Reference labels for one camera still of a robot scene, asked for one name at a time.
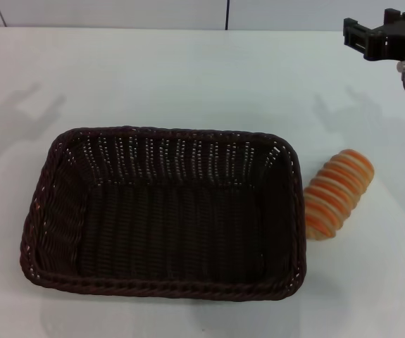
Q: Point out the dark brown woven basket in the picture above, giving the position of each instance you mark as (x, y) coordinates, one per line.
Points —
(174, 218)

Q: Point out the orange striped bread roll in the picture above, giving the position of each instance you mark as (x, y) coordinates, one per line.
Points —
(339, 190)

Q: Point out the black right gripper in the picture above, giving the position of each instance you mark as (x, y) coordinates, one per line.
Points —
(396, 35)

